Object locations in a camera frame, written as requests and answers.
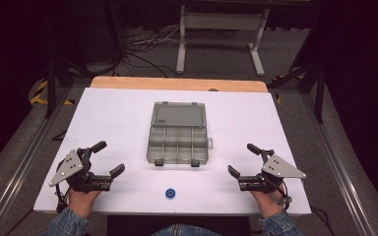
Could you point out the person's left hand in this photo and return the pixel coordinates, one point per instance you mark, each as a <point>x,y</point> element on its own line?
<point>80,201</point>

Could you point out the yellow black floor tape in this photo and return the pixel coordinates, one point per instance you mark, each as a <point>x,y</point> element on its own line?
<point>39,96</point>

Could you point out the person's legs in jeans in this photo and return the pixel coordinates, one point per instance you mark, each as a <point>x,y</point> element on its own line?
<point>185,230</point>

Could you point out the small blue round wheel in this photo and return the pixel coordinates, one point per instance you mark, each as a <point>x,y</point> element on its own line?
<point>170,193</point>

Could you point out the black tripod stand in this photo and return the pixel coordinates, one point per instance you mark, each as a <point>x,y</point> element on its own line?
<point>308,75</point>

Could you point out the aluminium rail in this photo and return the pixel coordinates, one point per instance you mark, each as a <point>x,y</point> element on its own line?
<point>23,164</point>
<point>336,164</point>

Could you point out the white metal stand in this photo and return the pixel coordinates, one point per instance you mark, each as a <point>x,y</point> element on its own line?
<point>221,21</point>

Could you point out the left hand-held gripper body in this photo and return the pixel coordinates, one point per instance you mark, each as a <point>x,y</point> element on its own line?
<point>69,165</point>

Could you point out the clear plastic compartment box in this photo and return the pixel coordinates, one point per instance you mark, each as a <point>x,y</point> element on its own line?
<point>177,131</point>

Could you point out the person's right hand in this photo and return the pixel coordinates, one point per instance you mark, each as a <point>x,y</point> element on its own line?
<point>268,203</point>

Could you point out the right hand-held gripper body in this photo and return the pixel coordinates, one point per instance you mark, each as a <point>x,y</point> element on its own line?
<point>279,167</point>

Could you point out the wooden board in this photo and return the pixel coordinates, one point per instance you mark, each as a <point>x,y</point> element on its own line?
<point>177,83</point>

